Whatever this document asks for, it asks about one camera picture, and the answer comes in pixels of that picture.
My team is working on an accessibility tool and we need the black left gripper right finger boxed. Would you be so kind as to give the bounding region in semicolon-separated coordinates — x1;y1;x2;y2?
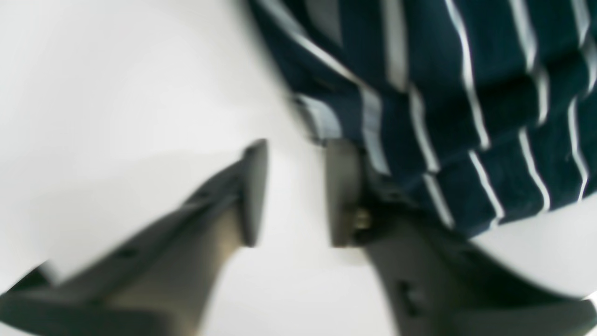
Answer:
326;140;596;336

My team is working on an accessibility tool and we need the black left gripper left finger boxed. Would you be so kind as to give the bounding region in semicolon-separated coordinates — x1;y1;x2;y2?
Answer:
1;140;268;336

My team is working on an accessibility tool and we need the navy white striped t-shirt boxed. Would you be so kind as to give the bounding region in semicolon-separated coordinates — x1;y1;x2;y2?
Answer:
248;0;597;238

